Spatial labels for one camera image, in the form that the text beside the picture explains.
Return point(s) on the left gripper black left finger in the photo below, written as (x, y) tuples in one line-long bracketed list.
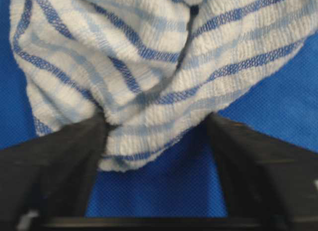
[(53, 174)]

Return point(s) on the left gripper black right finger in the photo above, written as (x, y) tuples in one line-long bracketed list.
[(264, 178)]

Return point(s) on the white blue-striped towel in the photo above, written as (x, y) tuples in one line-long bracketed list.
[(154, 68)]

